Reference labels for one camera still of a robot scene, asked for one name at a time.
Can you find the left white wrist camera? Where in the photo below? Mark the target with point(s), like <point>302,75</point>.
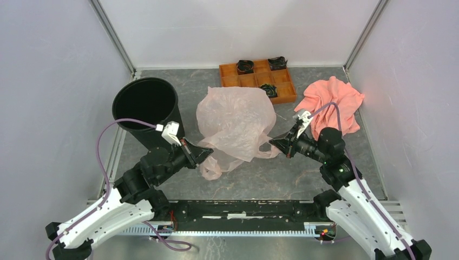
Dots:
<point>169,132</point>

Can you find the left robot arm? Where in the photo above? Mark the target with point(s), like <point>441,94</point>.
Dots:
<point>133,198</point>

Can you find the black bag roll front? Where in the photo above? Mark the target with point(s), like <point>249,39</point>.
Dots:
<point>270,90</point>

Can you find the pink translucent trash bag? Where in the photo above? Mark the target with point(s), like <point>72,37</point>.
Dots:
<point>235,122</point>

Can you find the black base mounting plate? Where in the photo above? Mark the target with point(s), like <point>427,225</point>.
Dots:
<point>241,215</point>

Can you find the white slotted cable duct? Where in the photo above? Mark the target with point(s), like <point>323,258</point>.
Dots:
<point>144,230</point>

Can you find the black bag roll left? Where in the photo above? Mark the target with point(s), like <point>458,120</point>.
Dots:
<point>244,67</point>

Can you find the black bag roll right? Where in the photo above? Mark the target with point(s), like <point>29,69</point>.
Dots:
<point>277,63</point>

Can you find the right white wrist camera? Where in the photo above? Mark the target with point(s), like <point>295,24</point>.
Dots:
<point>303,120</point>

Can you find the orange compartment tray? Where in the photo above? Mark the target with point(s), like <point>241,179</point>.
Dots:
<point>260,74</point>

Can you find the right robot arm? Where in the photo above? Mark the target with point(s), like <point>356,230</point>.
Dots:
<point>350,203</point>

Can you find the salmon pink cloth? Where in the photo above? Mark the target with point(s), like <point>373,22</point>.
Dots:
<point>340,100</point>

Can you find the black bag roll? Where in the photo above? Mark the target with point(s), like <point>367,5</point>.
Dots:
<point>277,63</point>
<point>244,67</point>
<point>270,90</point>

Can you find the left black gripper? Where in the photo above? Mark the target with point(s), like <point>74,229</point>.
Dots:
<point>198,154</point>

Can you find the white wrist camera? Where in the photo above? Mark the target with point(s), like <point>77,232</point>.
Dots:
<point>303,120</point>
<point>169,132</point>

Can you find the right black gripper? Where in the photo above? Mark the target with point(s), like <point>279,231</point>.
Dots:
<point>282,143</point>

